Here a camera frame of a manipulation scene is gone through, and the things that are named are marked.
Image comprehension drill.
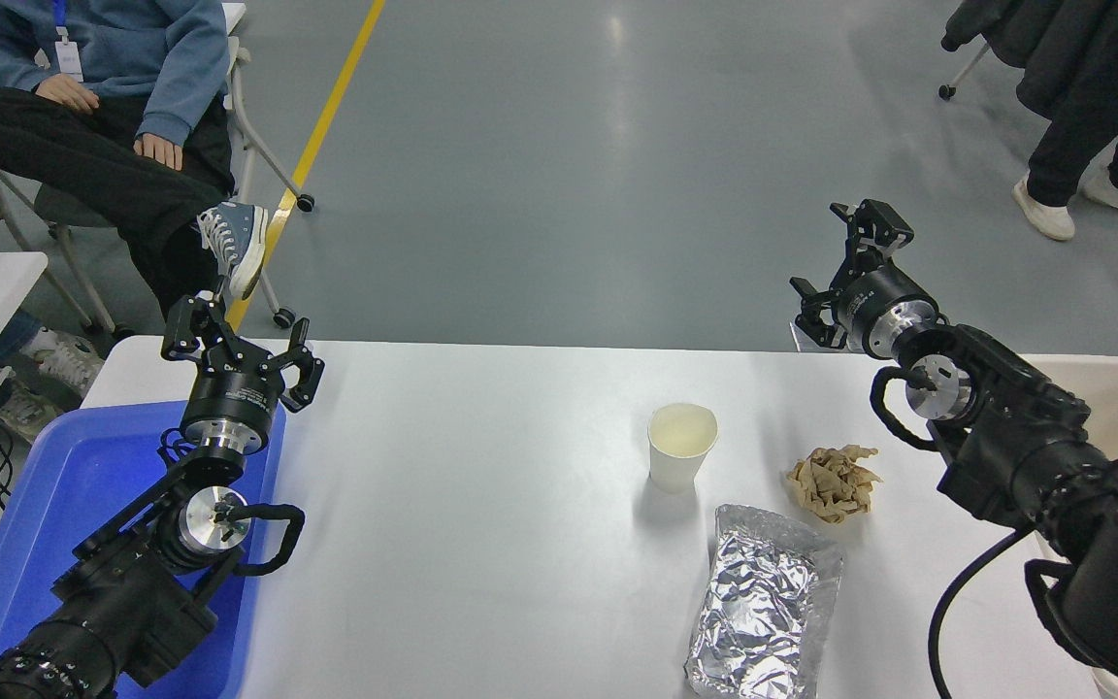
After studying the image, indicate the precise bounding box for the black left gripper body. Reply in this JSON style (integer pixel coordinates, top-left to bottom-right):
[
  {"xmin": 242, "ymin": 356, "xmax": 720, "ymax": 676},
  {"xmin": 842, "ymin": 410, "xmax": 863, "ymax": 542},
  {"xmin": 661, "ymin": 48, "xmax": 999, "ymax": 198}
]
[{"xmin": 180, "ymin": 349, "xmax": 286, "ymax": 452}]

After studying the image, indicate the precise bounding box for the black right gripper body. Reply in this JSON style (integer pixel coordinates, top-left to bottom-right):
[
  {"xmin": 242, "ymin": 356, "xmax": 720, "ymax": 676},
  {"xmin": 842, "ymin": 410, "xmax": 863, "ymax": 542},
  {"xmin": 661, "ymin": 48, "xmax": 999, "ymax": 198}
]
[{"xmin": 836, "ymin": 264, "xmax": 924, "ymax": 356}]

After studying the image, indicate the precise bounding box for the white paper cup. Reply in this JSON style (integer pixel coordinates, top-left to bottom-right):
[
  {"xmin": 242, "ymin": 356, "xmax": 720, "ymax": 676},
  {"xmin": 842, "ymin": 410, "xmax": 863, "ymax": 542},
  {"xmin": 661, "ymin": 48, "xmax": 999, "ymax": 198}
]
[{"xmin": 647, "ymin": 403, "xmax": 719, "ymax": 494}]

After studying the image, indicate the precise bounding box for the crumpled tan paper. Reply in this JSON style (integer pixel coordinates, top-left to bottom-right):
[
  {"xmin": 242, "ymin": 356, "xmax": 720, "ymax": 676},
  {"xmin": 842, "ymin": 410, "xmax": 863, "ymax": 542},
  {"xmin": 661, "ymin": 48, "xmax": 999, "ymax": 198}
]
[{"xmin": 785, "ymin": 445, "xmax": 883, "ymax": 525}]

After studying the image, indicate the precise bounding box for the seated person's left hand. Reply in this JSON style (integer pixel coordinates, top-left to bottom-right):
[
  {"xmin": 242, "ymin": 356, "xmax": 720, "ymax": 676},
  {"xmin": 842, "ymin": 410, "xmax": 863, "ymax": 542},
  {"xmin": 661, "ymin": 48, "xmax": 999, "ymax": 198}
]
[{"xmin": 134, "ymin": 133, "xmax": 183, "ymax": 172}]

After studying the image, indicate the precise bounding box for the seated person's right hand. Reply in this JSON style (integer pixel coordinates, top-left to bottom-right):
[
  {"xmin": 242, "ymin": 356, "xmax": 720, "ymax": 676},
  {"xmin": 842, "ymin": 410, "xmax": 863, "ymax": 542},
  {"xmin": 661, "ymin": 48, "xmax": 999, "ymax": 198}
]
[{"xmin": 37, "ymin": 76, "xmax": 101, "ymax": 115}]

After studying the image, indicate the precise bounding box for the clear acrylic stand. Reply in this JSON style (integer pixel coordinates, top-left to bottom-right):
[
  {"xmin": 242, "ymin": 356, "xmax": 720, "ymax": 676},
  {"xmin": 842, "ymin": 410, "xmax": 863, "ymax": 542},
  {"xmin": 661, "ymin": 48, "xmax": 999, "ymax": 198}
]
[{"xmin": 789, "ymin": 320, "xmax": 837, "ymax": 353}]

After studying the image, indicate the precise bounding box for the person with white sneakers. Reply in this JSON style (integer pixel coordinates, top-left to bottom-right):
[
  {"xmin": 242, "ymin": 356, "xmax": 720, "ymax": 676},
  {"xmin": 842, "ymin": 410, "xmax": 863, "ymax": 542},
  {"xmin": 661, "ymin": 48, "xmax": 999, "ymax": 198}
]
[{"xmin": 0, "ymin": 309, "xmax": 106, "ymax": 443}]

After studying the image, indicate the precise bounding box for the chair leg with caster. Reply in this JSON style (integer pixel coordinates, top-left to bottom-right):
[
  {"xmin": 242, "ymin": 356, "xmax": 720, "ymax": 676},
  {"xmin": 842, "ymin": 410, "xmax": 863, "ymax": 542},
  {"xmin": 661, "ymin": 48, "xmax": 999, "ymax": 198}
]
[{"xmin": 937, "ymin": 41, "xmax": 993, "ymax": 101}]

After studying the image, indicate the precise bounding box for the grey folding chair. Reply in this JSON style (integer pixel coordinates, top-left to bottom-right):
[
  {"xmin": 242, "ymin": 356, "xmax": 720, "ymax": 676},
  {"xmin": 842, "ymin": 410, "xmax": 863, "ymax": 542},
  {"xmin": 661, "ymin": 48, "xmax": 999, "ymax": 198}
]
[{"xmin": 0, "ymin": 5, "xmax": 317, "ymax": 336}]

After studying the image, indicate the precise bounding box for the blue plastic tray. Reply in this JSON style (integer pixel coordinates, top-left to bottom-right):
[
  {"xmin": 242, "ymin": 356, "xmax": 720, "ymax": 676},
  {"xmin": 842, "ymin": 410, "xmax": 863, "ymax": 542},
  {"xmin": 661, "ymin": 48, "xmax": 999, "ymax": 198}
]
[{"xmin": 0, "ymin": 400, "xmax": 286, "ymax": 699}]

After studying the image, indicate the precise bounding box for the dark hanging coat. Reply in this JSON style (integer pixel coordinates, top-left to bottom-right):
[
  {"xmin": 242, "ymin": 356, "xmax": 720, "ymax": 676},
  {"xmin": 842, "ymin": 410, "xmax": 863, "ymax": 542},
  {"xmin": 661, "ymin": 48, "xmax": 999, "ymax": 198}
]
[{"xmin": 940, "ymin": 0, "xmax": 1040, "ymax": 69}]

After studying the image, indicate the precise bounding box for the standing person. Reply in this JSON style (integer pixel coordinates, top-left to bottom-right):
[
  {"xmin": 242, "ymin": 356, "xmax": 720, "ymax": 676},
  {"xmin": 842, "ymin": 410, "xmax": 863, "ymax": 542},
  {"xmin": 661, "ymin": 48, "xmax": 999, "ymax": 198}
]
[{"xmin": 1011, "ymin": 0, "xmax": 1118, "ymax": 242}]

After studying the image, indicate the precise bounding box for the seated person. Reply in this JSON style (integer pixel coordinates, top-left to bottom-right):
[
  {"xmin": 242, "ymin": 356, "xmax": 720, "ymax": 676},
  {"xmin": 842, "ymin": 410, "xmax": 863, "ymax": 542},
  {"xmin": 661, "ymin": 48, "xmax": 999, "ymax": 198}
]
[{"xmin": 0, "ymin": 0, "xmax": 270, "ymax": 321}]

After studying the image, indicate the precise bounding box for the silver foil tray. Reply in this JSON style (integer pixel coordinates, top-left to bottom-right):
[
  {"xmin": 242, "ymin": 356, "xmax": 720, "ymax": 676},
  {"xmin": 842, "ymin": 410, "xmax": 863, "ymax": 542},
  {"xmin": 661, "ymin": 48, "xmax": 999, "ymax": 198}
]
[{"xmin": 683, "ymin": 503, "xmax": 844, "ymax": 699}]

